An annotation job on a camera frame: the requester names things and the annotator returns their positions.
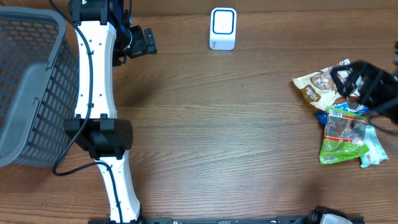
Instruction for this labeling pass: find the grey plastic mesh basket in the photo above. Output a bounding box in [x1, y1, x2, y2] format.
[1, 6, 79, 167]

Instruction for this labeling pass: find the teal white snack packet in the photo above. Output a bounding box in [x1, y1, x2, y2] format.
[360, 125, 389, 168]

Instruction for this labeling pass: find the white barcode scanner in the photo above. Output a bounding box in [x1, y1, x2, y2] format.
[209, 7, 237, 50]

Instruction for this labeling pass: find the blue snack bar wrapper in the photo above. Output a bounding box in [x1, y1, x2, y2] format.
[314, 102, 369, 125]

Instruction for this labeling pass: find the green red snack bag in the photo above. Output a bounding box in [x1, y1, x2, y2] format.
[319, 106, 369, 165]

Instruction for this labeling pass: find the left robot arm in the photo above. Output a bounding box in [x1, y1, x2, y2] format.
[64, 0, 157, 223]

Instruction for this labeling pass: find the beige brown snack pouch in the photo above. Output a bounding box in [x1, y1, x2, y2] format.
[292, 59, 351, 111]

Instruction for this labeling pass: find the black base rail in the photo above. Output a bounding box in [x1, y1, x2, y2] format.
[139, 216, 307, 224]

